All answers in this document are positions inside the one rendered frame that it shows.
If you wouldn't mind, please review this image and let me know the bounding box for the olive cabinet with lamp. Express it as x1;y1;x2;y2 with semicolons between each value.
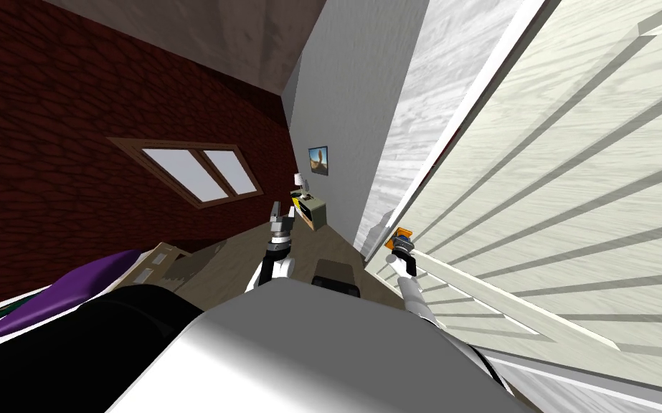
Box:
290;171;328;232

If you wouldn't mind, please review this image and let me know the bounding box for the brown wooden nightstand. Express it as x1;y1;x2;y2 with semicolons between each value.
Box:
117;241;192;290

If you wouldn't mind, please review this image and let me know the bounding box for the pale panelled door leaf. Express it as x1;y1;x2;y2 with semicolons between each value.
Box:
364;0;662;398

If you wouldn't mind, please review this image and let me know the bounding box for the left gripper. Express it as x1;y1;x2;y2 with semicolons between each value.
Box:
268;200;297;245

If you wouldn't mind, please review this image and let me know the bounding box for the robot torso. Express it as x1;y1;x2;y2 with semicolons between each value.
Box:
105;275;534;413

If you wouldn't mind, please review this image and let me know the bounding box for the framed wall picture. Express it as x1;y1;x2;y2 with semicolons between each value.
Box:
307;146;330;176

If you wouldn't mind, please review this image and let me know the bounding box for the brown framed window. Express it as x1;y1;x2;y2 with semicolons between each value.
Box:
106;137;265;210

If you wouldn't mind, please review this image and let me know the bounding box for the orange and blue door handle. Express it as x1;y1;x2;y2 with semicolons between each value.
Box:
384;227;415;251

